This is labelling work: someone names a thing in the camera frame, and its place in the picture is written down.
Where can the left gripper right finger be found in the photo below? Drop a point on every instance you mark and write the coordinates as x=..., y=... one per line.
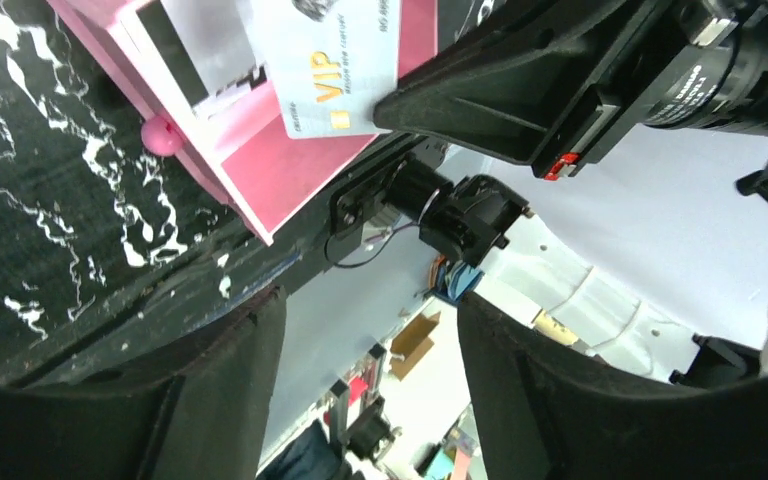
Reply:
x=545, y=411

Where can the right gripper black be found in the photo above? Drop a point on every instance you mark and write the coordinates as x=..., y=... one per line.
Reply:
x=726, y=89

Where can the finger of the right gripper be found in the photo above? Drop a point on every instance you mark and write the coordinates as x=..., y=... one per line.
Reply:
x=533, y=82

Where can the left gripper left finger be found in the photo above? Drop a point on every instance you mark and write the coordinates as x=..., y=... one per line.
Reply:
x=196, y=408

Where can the white VIP credit card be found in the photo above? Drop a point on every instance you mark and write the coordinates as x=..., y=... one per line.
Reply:
x=330, y=62

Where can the pink plastic box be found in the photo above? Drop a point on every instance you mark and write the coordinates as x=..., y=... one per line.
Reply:
x=243, y=157

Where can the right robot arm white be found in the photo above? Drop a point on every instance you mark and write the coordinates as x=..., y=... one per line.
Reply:
x=639, y=132

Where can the credit card in pink box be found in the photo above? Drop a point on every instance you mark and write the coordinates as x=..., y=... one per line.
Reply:
x=207, y=50

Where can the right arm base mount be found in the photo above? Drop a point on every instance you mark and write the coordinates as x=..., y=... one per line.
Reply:
x=463, y=221

